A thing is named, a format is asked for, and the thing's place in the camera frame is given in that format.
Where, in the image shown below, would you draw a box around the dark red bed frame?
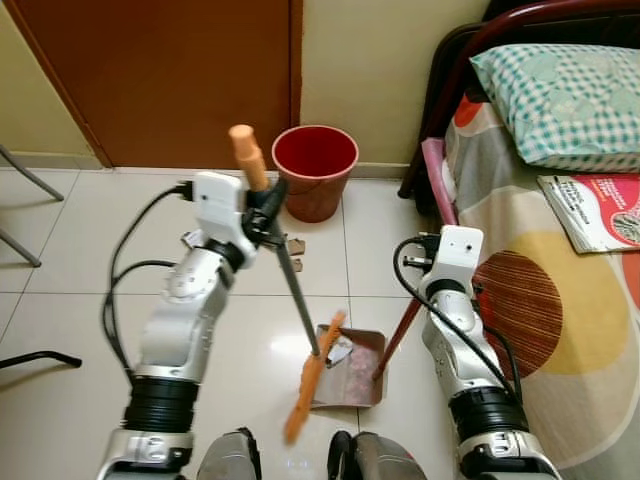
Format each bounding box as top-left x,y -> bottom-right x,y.
397,0 -> 640,201

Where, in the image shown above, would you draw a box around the brown dustpan with red handle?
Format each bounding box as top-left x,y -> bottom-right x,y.
309,294 -> 427,410

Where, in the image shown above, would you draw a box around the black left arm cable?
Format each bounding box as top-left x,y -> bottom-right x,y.
100,181 -> 197,378

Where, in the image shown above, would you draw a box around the grey metal chair legs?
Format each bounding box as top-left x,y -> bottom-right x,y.
0,143 -> 67,269

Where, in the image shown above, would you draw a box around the pink mattress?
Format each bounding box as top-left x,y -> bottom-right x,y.
421,137 -> 461,228

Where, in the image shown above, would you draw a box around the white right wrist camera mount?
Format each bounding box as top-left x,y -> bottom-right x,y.
429,225 -> 486,302

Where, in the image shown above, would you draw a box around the grey robot leg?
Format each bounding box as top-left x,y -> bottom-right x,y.
327,429 -> 428,480
196,427 -> 264,480

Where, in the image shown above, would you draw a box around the white paper scrap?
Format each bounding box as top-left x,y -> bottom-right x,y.
324,337 -> 354,367

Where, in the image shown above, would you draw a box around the colourful patterned bed sheet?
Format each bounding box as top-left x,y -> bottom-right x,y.
441,94 -> 640,473

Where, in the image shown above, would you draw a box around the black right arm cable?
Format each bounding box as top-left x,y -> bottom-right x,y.
391,232 -> 523,406

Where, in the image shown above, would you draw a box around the red plastic bucket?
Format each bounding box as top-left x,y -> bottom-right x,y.
271,124 -> 360,224

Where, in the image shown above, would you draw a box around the red and white magazine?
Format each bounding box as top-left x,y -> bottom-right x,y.
537,171 -> 640,255

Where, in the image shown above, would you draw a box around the grey left robot leg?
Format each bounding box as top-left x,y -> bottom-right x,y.
196,427 -> 264,480

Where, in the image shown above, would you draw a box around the orange broom with grey pole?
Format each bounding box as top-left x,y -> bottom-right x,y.
228,124 -> 347,447

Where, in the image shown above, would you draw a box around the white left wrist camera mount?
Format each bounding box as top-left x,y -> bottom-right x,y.
192,171 -> 259,267

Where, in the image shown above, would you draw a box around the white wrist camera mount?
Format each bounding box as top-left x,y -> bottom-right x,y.
429,225 -> 486,302
192,171 -> 259,267

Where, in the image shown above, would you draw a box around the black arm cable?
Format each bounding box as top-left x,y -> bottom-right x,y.
100,181 -> 197,378
391,232 -> 523,406

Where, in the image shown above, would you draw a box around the grey right robot leg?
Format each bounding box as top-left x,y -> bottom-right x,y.
327,429 -> 428,480

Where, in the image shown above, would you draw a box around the green checked pillow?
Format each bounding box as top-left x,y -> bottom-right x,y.
469,42 -> 640,174

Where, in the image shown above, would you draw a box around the brown wooden door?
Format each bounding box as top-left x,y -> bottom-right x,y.
5,0 -> 304,170

